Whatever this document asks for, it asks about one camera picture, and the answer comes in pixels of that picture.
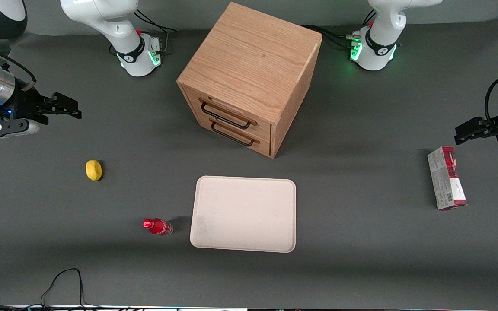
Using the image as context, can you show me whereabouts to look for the black metal drawer handle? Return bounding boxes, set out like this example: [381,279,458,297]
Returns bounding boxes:
[200,101,252,130]
[211,122,255,147]

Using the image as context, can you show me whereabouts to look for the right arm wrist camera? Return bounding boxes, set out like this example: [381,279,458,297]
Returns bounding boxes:
[0,118,41,140]

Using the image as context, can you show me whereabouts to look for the red coke bottle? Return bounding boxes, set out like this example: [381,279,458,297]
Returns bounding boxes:
[142,218,174,236]

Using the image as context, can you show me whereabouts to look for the beige plastic tray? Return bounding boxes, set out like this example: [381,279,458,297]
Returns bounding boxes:
[189,175,297,254]

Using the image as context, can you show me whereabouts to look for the black cable at table edge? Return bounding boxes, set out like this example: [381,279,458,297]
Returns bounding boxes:
[0,268,102,311]

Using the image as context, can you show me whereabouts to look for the wooden two-drawer cabinet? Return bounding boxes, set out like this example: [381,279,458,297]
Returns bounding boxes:
[176,2,323,159]

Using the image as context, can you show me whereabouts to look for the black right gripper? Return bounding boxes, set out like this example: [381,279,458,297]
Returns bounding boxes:
[0,86,83,126]

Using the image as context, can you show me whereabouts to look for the black cables at left arm base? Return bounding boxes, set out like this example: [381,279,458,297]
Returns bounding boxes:
[302,8,377,49]

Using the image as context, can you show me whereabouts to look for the yellow lemon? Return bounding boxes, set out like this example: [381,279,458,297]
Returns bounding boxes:
[85,159,103,182]

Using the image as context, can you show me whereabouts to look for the black cables at right arm base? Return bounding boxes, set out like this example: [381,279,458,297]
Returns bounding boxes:
[109,9,177,57]

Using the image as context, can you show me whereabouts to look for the black cables at arm base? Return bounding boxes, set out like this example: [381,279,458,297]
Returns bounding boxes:
[302,8,377,49]
[109,9,177,57]

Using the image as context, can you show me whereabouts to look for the red and white carton box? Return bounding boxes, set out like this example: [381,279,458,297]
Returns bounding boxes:
[427,146,468,211]

